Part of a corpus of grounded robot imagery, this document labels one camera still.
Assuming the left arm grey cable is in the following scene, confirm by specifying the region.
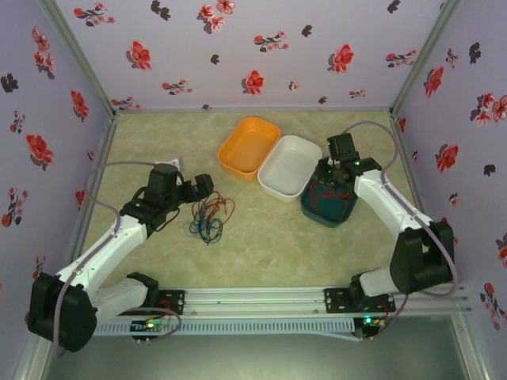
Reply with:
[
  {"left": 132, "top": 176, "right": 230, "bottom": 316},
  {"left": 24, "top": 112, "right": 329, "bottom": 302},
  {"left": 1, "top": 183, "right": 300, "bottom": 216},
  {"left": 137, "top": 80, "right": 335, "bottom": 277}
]
[{"left": 51, "top": 160, "right": 182, "bottom": 357}]

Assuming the white plastic container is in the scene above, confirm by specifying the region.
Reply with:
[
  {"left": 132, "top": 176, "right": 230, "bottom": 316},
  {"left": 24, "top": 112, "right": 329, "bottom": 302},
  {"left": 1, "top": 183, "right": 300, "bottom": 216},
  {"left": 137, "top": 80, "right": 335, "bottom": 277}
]
[{"left": 257, "top": 135, "right": 323, "bottom": 203}]

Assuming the aluminium side rail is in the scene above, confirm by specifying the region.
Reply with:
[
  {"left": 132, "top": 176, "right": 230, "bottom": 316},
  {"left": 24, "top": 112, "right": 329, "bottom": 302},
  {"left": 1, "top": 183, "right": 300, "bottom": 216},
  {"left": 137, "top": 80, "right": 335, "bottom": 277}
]
[
  {"left": 390, "top": 112, "right": 452, "bottom": 284},
  {"left": 59, "top": 112, "right": 120, "bottom": 290}
]

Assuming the white slotted cable duct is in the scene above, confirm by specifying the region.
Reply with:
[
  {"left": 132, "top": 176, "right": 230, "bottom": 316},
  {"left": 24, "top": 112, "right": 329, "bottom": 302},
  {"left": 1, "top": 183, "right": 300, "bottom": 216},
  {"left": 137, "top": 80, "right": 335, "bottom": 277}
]
[{"left": 94, "top": 319, "right": 356, "bottom": 338}]

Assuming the thin red cable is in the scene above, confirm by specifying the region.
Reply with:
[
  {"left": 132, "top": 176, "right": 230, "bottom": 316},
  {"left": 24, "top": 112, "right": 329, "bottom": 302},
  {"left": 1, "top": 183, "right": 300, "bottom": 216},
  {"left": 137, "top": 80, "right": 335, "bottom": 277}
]
[
  {"left": 191, "top": 191, "right": 236, "bottom": 222},
  {"left": 308, "top": 180, "right": 353, "bottom": 219}
]

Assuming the thin black cable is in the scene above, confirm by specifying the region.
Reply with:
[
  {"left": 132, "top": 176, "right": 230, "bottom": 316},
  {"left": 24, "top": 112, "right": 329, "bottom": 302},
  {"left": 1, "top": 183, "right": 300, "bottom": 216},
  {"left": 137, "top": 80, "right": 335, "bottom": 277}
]
[{"left": 192, "top": 193, "right": 225, "bottom": 246}]

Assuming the teal plastic container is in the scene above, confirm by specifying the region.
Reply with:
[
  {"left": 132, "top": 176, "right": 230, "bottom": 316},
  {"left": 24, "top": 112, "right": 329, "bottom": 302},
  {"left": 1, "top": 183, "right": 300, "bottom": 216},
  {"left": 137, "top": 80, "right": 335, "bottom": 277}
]
[{"left": 299, "top": 156, "right": 360, "bottom": 230}]

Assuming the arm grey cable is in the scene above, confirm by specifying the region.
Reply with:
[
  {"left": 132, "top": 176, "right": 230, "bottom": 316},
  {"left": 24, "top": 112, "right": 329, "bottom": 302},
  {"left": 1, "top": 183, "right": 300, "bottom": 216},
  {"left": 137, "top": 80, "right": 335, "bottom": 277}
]
[
  {"left": 51, "top": 160, "right": 182, "bottom": 357},
  {"left": 342, "top": 120, "right": 460, "bottom": 342}
]

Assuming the aluminium back rail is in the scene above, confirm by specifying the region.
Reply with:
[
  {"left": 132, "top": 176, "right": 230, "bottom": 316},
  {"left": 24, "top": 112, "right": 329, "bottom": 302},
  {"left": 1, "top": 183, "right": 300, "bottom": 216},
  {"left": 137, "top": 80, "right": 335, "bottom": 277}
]
[{"left": 112, "top": 105, "right": 395, "bottom": 116}]

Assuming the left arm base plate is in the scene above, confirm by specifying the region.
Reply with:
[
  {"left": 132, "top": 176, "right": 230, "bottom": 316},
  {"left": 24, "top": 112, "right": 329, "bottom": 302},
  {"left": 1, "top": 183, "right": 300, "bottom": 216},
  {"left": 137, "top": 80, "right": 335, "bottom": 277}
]
[{"left": 113, "top": 288, "right": 187, "bottom": 317}]

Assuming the orange plastic container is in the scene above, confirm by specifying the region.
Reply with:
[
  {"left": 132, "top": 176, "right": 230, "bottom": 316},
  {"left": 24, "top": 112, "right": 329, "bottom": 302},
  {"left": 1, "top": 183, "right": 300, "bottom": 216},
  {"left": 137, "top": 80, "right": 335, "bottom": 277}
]
[{"left": 217, "top": 116, "right": 282, "bottom": 182}]

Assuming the aluminium mounting rail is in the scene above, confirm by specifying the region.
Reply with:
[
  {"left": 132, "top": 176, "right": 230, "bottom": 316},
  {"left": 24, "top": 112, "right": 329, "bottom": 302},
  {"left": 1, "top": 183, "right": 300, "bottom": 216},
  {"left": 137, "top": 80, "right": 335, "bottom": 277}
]
[{"left": 38, "top": 287, "right": 471, "bottom": 317}]

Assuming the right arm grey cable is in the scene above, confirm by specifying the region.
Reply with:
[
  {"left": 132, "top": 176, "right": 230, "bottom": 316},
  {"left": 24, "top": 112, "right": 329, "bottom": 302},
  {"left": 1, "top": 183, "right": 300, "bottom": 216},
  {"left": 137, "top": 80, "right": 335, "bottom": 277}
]
[{"left": 342, "top": 120, "right": 460, "bottom": 342}]

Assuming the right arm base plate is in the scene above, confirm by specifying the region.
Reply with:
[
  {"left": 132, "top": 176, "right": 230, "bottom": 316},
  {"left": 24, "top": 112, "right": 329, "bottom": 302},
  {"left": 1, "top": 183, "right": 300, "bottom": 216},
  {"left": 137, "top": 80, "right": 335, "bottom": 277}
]
[{"left": 323, "top": 287, "right": 397, "bottom": 316}]

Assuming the aluminium frame post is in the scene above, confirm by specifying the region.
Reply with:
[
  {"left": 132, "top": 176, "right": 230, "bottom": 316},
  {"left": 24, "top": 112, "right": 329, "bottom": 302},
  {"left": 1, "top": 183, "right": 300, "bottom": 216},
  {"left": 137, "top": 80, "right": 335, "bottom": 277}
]
[
  {"left": 37, "top": 0, "right": 120, "bottom": 116},
  {"left": 390, "top": 0, "right": 464, "bottom": 118}
]

